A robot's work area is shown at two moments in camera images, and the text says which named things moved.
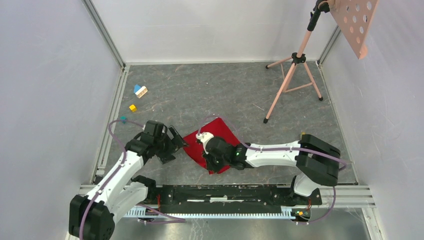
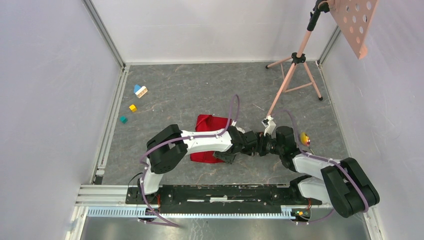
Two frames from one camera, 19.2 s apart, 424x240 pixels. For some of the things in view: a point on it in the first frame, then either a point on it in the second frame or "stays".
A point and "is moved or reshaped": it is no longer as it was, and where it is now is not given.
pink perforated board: [353, 18] stays
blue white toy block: [139, 91] stays
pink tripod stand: [298, 58] stays
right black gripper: [210, 166] → [261, 140]
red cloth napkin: [217, 128] is moved or reshaped
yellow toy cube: [133, 108] stays
